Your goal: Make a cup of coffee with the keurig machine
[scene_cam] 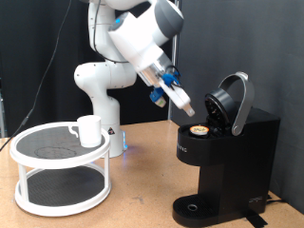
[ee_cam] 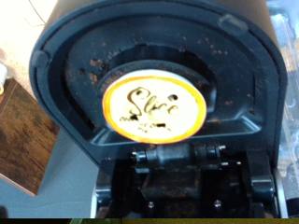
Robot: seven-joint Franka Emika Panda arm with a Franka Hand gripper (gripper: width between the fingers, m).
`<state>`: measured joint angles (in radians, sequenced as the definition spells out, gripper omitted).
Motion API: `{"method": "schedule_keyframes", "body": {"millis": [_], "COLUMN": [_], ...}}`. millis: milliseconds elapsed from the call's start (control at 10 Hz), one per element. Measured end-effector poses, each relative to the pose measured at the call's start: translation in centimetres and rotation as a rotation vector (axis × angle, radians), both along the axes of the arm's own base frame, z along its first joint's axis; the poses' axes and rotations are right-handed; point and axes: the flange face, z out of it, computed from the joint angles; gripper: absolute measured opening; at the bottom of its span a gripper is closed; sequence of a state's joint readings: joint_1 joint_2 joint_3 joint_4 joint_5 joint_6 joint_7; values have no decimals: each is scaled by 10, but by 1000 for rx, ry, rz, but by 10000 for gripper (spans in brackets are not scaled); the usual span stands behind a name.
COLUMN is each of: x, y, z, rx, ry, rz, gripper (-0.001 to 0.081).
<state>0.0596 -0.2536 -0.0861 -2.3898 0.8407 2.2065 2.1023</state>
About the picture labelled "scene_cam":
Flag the black Keurig coffee machine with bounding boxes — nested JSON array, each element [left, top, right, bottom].
[[172, 71, 281, 228]]

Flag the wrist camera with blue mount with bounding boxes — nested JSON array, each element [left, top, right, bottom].
[[148, 87, 167, 108]]

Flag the black machine power cord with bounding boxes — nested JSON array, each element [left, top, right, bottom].
[[265, 193, 287, 205]]

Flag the vertical metal pole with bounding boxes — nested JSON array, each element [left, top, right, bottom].
[[167, 0, 181, 122]]

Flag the grey metal frame post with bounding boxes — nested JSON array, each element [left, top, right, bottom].
[[0, 77, 7, 139]]

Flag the white mug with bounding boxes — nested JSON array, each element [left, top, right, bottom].
[[68, 115, 103, 149]]

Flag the black wrist cable blue clips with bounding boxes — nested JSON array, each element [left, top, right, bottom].
[[161, 66, 182, 89]]

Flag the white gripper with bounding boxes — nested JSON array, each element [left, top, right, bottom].
[[158, 77, 197, 118]]

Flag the k-cup pod yellow lid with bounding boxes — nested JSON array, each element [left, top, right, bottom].
[[188, 124, 211, 137]]

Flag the white two-tier turntable shelf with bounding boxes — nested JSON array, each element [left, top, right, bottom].
[[9, 121, 112, 218]]

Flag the long black hanging cable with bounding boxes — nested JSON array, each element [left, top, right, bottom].
[[0, 0, 73, 152]]

